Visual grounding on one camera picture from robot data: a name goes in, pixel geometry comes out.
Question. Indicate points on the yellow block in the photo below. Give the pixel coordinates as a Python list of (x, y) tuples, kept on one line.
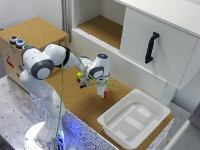
[(79, 76)]

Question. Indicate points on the white plastic box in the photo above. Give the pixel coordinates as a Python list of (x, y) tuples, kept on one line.
[(133, 120)]

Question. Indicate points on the green button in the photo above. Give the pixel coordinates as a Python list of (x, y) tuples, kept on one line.
[(26, 46)]

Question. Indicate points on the blue button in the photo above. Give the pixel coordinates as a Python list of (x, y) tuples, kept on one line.
[(20, 42)]

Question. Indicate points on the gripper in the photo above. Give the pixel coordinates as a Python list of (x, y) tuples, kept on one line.
[(101, 90)]

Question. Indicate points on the white sliding door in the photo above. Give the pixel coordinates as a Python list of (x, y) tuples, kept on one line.
[(173, 53)]

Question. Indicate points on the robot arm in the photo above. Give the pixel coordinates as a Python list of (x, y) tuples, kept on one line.
[(41, 88)]

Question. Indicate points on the red button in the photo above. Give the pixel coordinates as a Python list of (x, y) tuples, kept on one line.
[(13, 38)]

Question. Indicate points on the white cabinet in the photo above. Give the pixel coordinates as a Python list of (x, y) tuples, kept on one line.
[(100, 30)]

